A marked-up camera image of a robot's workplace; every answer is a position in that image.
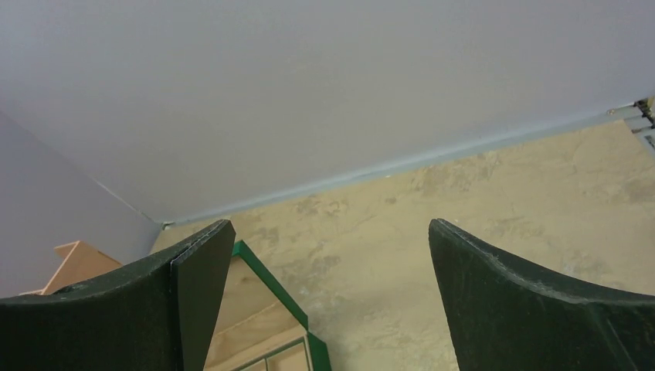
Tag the aluminium frame rail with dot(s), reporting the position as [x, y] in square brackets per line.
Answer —
[639, 118]

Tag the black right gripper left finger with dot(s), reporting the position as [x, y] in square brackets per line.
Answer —
[157, 313]

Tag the orange plastic tiered organizer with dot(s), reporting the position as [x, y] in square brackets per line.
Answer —
[80, 262]

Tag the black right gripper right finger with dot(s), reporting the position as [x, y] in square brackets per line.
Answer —
[507, 313]

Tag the green jewelry box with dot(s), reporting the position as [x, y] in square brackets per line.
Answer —
[259, 325]

